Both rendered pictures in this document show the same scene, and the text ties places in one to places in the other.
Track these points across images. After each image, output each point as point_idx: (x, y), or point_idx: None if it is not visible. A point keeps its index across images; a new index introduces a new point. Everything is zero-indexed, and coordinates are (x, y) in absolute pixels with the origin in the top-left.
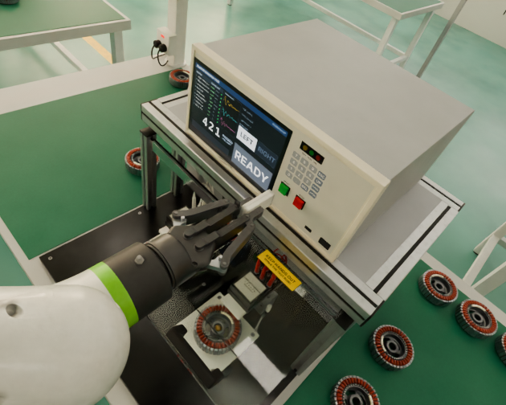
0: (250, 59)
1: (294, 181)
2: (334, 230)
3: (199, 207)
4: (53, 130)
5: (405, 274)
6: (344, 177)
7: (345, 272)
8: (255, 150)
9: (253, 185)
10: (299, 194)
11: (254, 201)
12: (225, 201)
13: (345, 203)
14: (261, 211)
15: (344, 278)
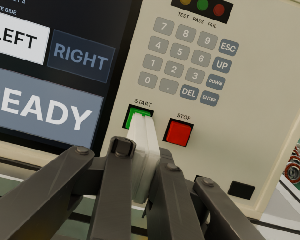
0: None
1: (163, 89)
2: (261, 151)
3: (8, 201)
4: None
5: None
6: (279, 30)
7: (282, 222)
8: (47, 58)
9: (48, 151)
10: (176, 115)
11: (142, 134)
12: (80, 152)
13: (283, 84)
14: (170, 154)
15: (292, 232)
